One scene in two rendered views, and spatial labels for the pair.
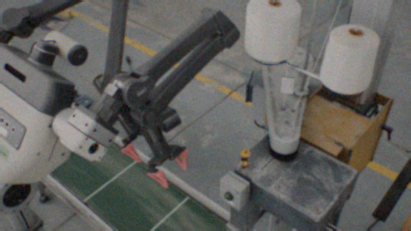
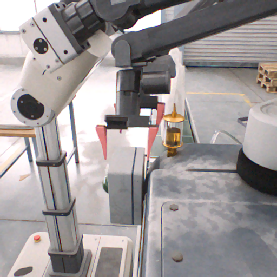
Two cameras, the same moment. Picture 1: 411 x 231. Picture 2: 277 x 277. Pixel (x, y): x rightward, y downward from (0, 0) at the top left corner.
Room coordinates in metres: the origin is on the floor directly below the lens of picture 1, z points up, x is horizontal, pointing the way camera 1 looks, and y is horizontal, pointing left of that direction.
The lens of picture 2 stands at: (0.61, -0.35, 1.52)
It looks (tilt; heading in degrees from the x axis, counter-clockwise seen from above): 26 degrees down; 53
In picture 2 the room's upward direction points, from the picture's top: straight up
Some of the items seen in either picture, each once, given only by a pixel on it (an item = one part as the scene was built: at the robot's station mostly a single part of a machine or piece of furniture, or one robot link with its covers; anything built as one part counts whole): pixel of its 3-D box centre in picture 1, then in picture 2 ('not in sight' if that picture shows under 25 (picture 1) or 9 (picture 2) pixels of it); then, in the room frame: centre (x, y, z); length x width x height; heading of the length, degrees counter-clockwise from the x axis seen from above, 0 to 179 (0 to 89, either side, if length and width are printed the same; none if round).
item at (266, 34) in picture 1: (272, 27); not in sight; (1.17, -0.21, 1.61); 0.17 x 0.17 x 0.17
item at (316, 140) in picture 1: (305, 152); not in sight; (0.97, -0.32, 1.26); 0.22 x 0.05 x 0.16; 49
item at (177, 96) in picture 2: not in sight; (173, 103); (2.28, 1.32, 0.74); 0.47 x 0.22 x 0.72; 47
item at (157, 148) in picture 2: not in sight; (169, 116); (2.76, 1.86, 0.34); 2.21 x 0.39 x 0.09; 49
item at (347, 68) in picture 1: (349, 57); not in sight; (1.00, -0.40, 1.61); 0.15 x 0.14 x 0.17; 49
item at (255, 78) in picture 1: (256, 90); not in sight; (1.32, -0.20, 1.25); 0.10 x 0.08 x 0.12; 164
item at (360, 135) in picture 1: (332, 138); not in sight; (1.11, -0.46, 1.18); 0.34 x 0.25 x 0.31; 139
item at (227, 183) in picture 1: (234, 191); (127, 184); (0.80, -0.08, 1.29); 0.08 x 0.05 x 0.09; 49
